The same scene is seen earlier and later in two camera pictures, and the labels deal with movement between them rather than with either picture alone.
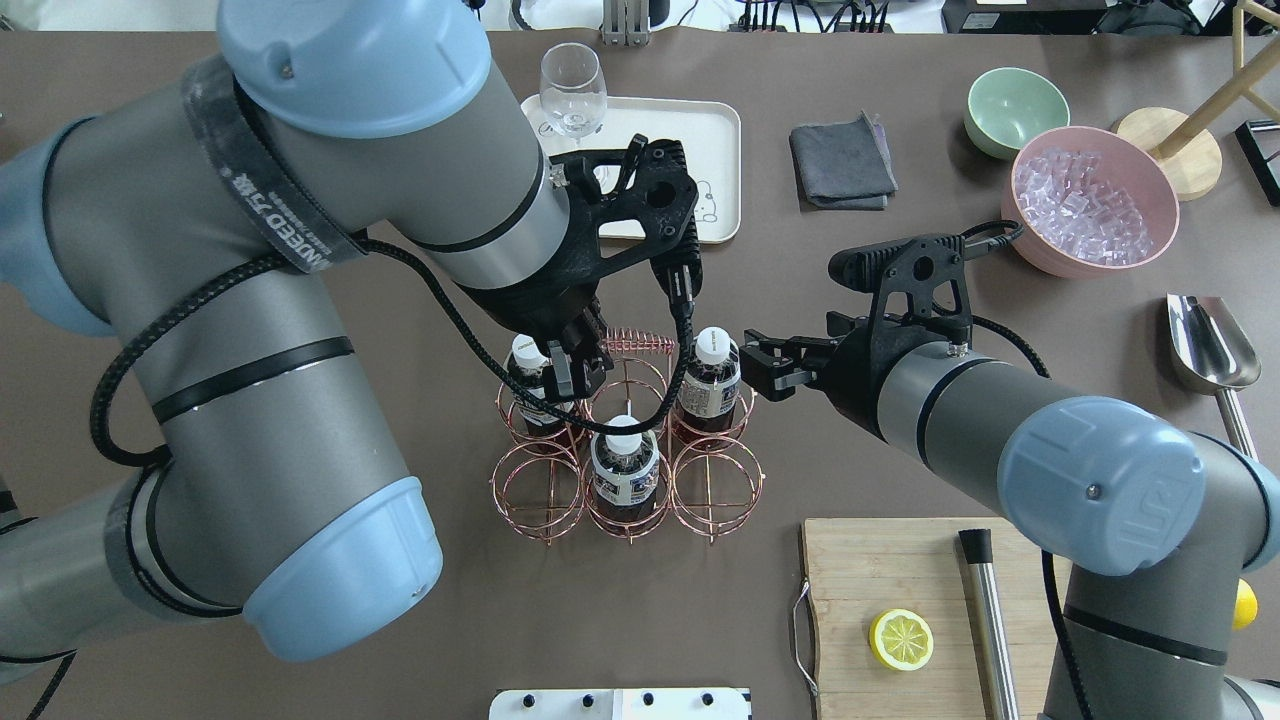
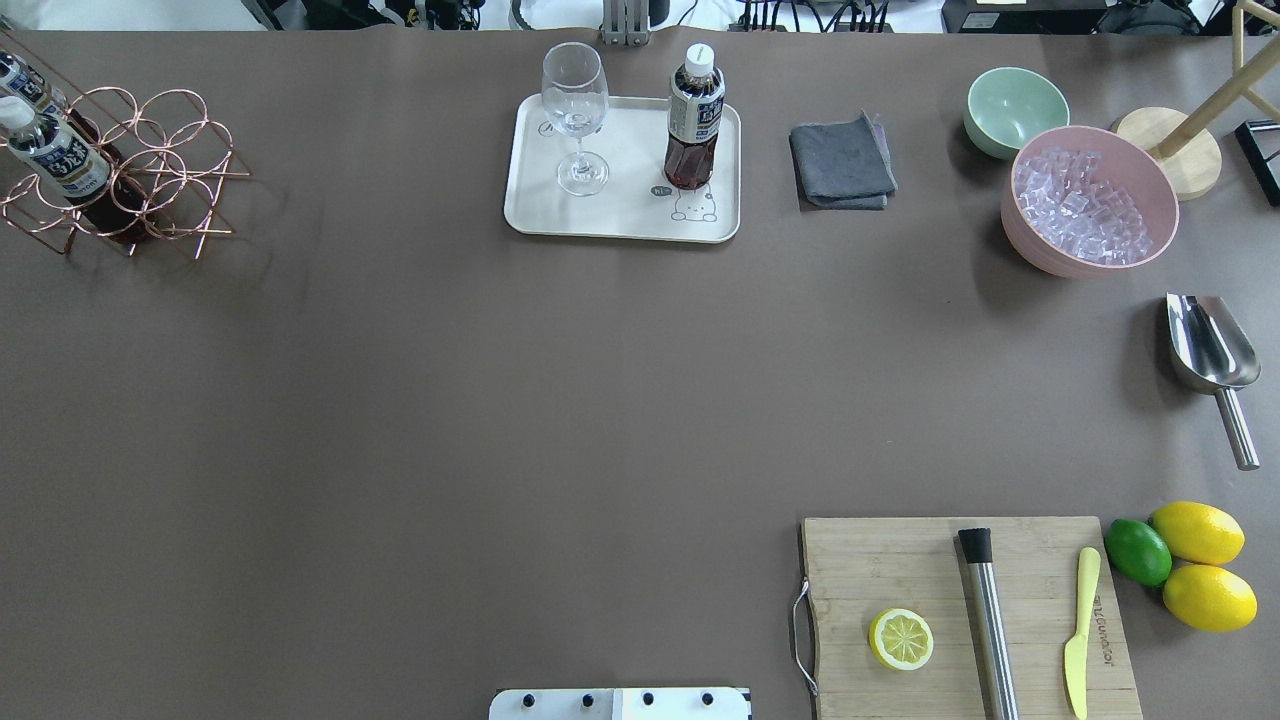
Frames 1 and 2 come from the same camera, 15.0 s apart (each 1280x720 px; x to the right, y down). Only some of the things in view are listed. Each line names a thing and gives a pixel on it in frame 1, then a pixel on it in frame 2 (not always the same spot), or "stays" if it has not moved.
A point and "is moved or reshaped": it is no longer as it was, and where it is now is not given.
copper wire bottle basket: (635, 453) is moved or reshaped
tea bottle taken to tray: (710, 388) -> (696, 111)
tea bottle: (527, 362) -> (25, 81)
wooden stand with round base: (1181, 142) stays
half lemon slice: (901, 639) stays
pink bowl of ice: (1091, 203) stays
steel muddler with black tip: (997, 681) stays
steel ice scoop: (1213, 354) stays
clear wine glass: (573, 90) stays
